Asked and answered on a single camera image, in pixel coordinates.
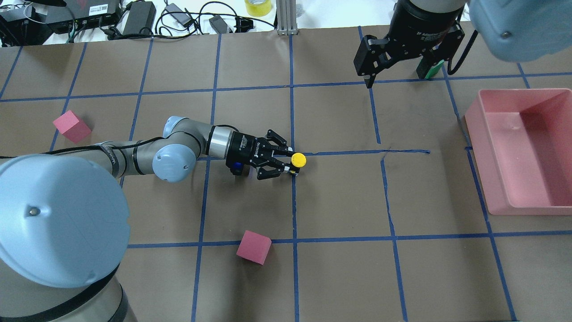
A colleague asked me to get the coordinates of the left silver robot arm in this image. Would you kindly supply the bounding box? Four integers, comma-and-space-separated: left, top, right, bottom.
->
0, 116, 306, 322

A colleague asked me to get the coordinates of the pink plastic bin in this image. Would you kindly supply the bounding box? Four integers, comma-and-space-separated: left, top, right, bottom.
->
464, 88, 572, 216

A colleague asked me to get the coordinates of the pink cube near centre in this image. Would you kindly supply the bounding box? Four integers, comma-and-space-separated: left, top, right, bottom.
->
236, 230, 272, 265

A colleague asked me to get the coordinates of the brown paper table mat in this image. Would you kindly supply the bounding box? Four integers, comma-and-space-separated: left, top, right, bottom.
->
0, 26, 572, 322

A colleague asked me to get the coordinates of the black power adapter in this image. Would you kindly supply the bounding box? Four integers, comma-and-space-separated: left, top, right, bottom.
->
122, 0, 156, 35

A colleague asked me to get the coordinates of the yellow push button switch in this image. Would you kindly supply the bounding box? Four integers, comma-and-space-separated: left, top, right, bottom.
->
288, 153, 307, 175

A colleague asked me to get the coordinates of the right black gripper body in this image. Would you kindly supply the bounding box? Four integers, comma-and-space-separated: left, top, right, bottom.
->
353, 0, 466, 78

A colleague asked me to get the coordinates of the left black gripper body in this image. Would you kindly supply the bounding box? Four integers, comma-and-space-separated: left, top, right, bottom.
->
225, 132, 272, 176

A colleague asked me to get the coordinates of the pink cube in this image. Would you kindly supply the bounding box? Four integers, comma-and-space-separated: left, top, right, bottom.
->
236, 230, 272, 265
52, 110, 92, 144

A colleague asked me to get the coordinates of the aluminium frame post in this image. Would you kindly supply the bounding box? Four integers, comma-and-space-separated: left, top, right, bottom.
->
275, 0, 299, 35

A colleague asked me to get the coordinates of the pink cube far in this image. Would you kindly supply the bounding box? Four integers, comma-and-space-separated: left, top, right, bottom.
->
52, 110, 92, 144

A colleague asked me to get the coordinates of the green cube far corner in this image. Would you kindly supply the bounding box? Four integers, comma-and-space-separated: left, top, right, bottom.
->
425, 60, 445, 80

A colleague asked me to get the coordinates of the yellow tape roll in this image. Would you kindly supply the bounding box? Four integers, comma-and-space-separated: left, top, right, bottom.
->
244, 0, 272, 17

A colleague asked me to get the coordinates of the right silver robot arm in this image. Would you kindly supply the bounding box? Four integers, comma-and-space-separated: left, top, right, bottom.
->
353, 0, 572, 88

